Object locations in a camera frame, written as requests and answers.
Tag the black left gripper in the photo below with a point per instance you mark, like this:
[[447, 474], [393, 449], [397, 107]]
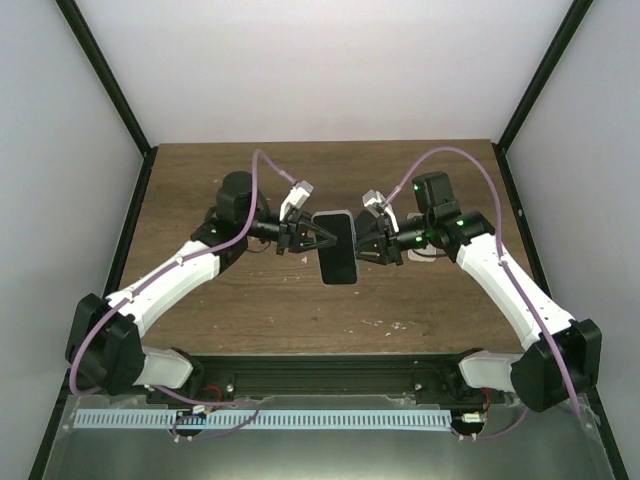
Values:
[[292, 237]]

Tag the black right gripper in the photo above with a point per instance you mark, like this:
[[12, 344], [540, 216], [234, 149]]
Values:
[[382, 250]]

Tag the teal phone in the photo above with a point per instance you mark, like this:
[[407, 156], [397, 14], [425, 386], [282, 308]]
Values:
[[338, 263]]

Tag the cream phone case with ring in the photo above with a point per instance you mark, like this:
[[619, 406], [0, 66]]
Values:
[[424, 252]]

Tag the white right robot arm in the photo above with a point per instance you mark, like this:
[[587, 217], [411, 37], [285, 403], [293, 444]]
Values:
[[561, 355]]

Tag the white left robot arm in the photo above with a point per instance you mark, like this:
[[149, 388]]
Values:
[[105, 345]]

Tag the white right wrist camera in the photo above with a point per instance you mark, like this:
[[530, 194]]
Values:
[[377, 205]]

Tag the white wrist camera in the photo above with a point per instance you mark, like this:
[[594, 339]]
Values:
[[377, 205], [295, 199]]

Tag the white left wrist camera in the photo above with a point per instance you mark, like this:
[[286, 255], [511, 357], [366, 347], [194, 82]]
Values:
[[295, 199]]

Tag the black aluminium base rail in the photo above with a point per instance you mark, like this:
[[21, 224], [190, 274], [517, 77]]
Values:
[[427, 378]]

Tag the light blue slotted cable duct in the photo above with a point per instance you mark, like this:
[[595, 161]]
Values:
[[402, 420]]

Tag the black right frame post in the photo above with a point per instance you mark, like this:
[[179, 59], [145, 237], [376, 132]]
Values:
[[561, 40]]

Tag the black frame post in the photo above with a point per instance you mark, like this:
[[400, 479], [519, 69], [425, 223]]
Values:
[[92, 51], [561, 40]]

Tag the black left frame post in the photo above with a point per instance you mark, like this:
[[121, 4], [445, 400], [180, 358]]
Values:
[[92, 51]]

